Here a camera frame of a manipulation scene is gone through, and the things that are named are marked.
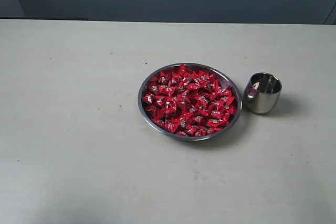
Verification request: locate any stainless steel cup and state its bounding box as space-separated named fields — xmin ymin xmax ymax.
xmin=243 ymin=72 xmax=282 ymax=114

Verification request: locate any round steel plate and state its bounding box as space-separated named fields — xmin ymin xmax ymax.
xmin=138 ymin=62 xmax=243 ymax=142

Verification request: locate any pile of red candies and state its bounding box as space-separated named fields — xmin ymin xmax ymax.
xmin=142 ymin=63 xmax=236 ymax=137

